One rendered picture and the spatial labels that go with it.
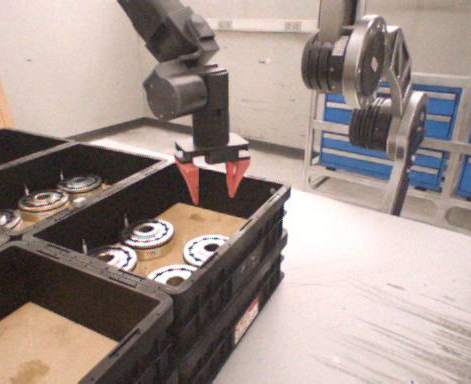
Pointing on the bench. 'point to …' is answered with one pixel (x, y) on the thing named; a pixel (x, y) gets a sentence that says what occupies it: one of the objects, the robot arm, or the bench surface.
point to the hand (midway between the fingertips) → (213, 195)
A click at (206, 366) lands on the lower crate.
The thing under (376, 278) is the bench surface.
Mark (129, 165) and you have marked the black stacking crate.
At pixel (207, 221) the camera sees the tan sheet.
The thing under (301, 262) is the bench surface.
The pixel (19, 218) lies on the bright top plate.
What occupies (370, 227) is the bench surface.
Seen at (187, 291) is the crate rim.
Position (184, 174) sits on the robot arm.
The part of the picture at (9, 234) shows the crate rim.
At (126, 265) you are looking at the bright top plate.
